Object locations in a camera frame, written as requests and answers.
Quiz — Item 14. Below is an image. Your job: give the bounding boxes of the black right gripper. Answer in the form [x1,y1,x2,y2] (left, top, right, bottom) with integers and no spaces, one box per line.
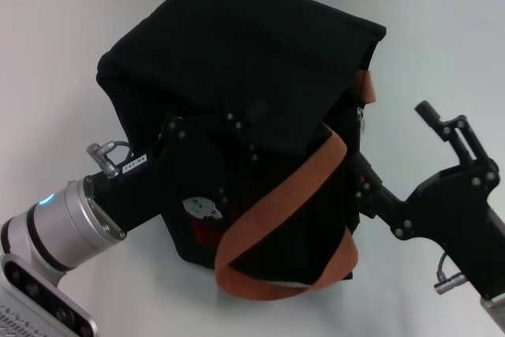
[349,100,505,302]

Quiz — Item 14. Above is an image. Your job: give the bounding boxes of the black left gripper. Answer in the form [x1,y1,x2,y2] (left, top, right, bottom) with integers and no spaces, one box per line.
[90,101,272,237]

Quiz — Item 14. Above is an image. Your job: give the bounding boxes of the black food bag brown straps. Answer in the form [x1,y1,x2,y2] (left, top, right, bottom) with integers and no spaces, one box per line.
[95,0,387,301]

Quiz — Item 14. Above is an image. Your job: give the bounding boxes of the right gripper silver cable connector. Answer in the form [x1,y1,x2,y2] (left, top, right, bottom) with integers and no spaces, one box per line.
[432,252,471,295]

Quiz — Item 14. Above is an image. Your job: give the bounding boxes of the gripper silver cable connector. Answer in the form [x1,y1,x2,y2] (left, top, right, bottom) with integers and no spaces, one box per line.
[432,252,471,295]
[85,139,136,178]

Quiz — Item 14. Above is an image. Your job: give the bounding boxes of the left gripper silver cable connector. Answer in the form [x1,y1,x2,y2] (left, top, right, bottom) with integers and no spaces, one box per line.
[85,139,136,178]

